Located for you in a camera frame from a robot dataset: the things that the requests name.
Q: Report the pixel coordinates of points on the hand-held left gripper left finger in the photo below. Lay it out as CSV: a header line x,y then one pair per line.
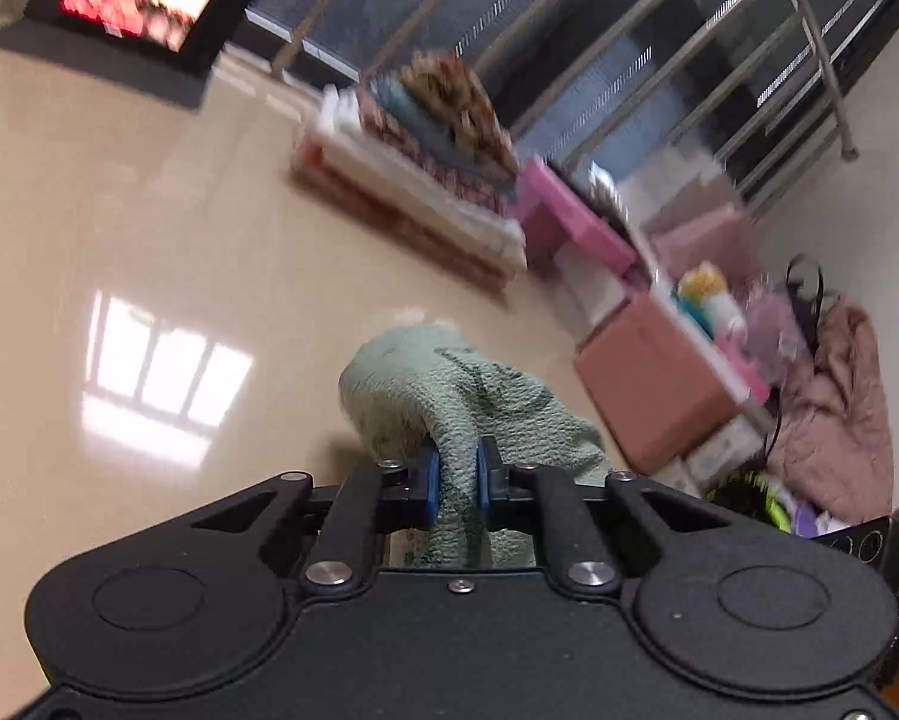
x,y
430,480

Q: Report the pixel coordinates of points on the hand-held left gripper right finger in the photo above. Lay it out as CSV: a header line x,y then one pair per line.
x,y
484,476

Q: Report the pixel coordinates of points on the green patterned shorts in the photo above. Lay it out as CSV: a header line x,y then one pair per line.
x,y
449,390

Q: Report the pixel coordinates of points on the stack of folded clothes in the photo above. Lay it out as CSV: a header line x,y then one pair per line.
x,y
419,135

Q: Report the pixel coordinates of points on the neon green cloth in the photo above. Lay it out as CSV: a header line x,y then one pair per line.
x,y
753,502

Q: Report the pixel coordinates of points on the pink quilted jacket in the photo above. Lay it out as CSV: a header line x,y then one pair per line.
x,y
839,420

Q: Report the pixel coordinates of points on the salmon storage box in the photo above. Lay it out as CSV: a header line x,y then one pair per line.
x,y
659,390

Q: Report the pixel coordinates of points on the magenta box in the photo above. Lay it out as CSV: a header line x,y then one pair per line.
x,y
569,217

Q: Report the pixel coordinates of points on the yellow and teal toy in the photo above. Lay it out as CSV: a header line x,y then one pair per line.
x,y
708,300

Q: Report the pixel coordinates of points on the dusty pink box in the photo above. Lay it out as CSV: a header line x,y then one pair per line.
x,y
700,236

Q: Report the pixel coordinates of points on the grey tablet cover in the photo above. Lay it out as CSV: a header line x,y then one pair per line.
x,y
82,60

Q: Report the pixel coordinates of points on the metal window railing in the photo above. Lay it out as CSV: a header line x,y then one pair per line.
x,y
816,30

